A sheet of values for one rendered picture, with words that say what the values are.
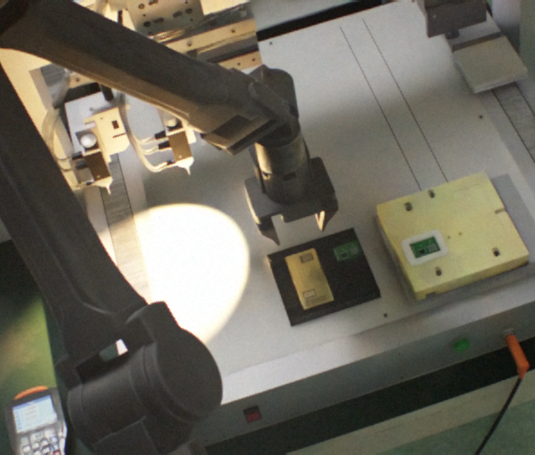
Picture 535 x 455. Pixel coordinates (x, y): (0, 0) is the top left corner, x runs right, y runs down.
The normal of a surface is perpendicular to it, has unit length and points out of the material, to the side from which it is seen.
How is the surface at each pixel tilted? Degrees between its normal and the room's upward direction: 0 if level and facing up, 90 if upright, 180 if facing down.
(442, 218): 0
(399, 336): 0
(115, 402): 44
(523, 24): 90
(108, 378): 31
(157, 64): 59
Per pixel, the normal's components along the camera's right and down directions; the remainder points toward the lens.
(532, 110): -0.14, -0.60
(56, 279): -0.40, 0.22
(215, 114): 0.27, 0.87
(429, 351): 0.27, 0.74
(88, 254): 0.74, -0.44
